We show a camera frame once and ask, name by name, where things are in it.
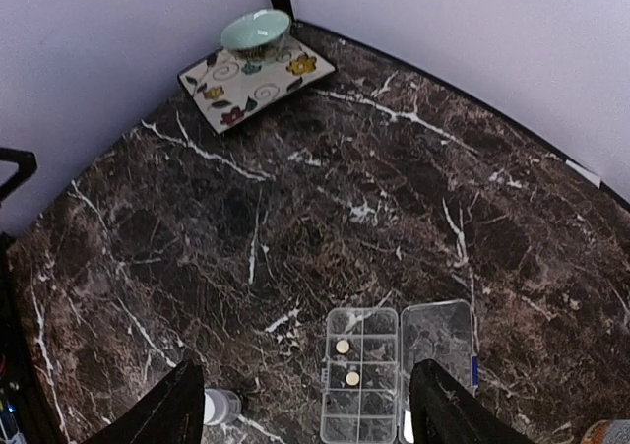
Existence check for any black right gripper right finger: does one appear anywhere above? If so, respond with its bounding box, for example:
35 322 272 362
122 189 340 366
409 359 532 444

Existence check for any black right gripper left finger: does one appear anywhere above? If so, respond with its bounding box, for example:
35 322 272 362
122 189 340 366
87 360 205 444

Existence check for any clear plastic pill organizer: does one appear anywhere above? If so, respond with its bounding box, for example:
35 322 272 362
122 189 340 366
320 299 478 443

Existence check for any orange pill bottle grey cap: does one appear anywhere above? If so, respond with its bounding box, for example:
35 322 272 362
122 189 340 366
581 419 630 444

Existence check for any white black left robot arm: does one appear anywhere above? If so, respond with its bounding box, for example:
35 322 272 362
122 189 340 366
0 147 37 203

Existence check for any small white pill bottle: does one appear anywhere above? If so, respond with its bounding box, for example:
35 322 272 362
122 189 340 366
203 388 242 426

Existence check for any white round pill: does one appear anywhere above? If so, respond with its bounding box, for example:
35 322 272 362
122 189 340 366
335 339 350 354
346 371 360 387

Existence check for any floral patterned cloth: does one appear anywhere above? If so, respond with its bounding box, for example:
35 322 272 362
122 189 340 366
178 36 336 135

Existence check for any pale green ceramic bowl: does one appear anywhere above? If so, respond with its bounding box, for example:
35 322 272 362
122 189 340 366
220 9 291 63

